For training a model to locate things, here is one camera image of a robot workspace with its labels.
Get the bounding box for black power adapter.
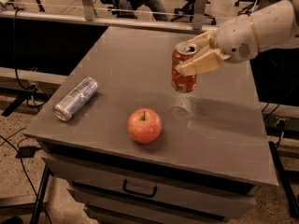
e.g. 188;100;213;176
16;147;40;159

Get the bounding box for black floor cable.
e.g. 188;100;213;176
0;127;53;224

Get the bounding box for black drawer handle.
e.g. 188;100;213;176
122;179;158;198

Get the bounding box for seated person legs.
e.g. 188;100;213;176
119;0;168;21

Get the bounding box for metal railing frame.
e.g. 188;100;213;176
0;0;269;40

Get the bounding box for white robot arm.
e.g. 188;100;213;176
176;0;299;77

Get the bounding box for red coke can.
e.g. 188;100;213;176
171;41;199;94

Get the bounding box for red apple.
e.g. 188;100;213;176
127;108;162;144

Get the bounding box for grey drawer cabinet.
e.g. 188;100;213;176
25;28;278;224

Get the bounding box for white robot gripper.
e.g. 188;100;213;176
176;15;259;77

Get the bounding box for silver energy drink can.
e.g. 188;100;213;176
53;77;99;122

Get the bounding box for black hanging cable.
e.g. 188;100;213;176
12;7;48;110

